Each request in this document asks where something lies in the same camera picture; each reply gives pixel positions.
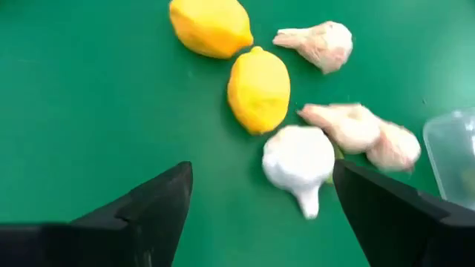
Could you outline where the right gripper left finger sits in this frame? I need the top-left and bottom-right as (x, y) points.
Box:
(70, 162), (193, 267)

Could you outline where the clear plastic basket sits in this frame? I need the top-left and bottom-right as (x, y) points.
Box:
(422, 107), (475, 211)

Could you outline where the green table mat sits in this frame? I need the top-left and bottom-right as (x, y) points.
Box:
(0, 0), (475, 267)

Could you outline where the yellow lemon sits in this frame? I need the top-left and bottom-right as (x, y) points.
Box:
(168, 0), (255, 61)
(226, 45), (292, 136)

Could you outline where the small green vegetable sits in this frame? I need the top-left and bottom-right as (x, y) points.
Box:
(326, 142), (345, 185)

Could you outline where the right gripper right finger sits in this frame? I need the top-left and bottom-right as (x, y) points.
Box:
(332, 159), (475, 267)

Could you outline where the bright white garlic bulb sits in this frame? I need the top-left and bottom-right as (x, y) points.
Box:
(261, 125), (336, 220)

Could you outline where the beige garlic bulb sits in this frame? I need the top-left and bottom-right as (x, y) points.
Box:
(272, 20), (354, 76)
(296, 102), (382, 156)
(365, 121), (422, 174)

